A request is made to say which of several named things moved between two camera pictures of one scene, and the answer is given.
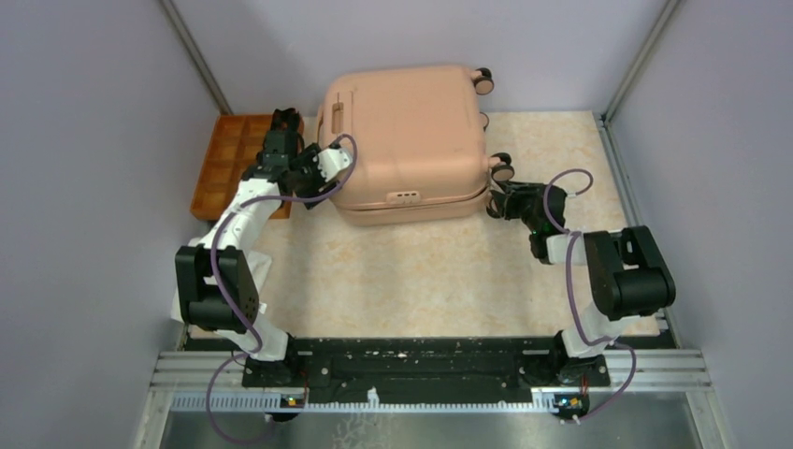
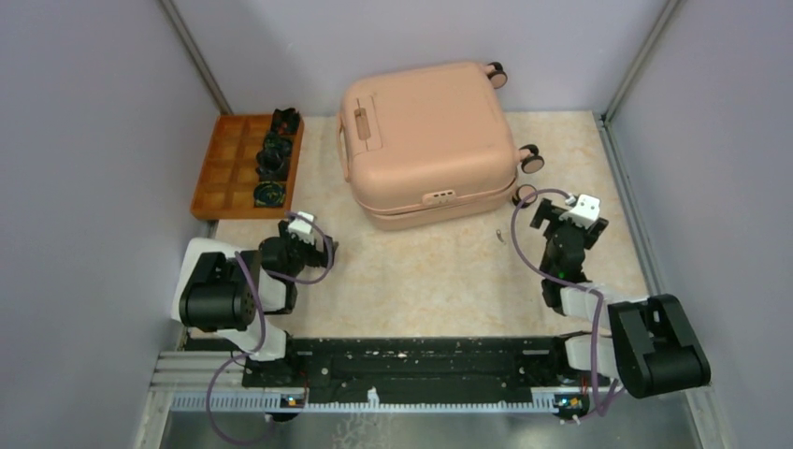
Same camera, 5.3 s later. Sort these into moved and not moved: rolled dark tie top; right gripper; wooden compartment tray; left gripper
Moved: right gripper; left gripper
Not moved: wooden compartment tray; rolled dark tie top
